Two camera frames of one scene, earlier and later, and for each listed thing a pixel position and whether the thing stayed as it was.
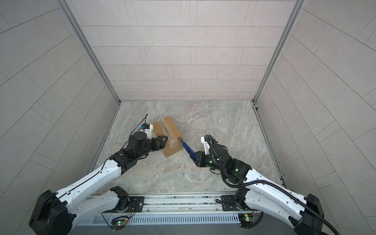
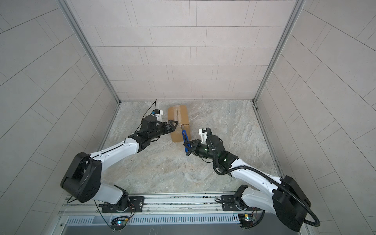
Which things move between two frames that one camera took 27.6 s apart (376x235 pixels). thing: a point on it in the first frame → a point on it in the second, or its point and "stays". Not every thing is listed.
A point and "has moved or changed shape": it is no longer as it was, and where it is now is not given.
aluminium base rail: x=209 y=204 stays
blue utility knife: x=187 y=148 has moved or changed shape
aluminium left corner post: x=74 y=22 stays
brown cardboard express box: x=166 y=127 → x=179 y=113
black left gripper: x=154 y=142 → x=164 y=125
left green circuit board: x=119 y=223 stays
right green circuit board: x=246 y=220 stays
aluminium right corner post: x=296 y=11 stays
